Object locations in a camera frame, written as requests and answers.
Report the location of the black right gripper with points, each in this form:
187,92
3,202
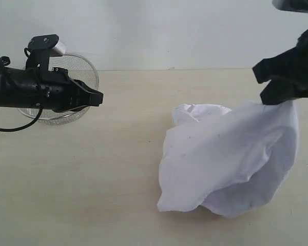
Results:
294,63

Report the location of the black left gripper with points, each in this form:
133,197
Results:
60,93

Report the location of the white t-shirt with red print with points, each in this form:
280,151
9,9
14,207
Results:
230,161

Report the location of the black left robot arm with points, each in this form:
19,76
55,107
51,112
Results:
15,84

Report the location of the metal wire mesh basket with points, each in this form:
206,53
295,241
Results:
79,68

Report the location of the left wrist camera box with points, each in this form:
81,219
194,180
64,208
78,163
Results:
50,42

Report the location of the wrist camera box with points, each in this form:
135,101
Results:
291,5
50,42

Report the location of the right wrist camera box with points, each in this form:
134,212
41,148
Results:
291,5

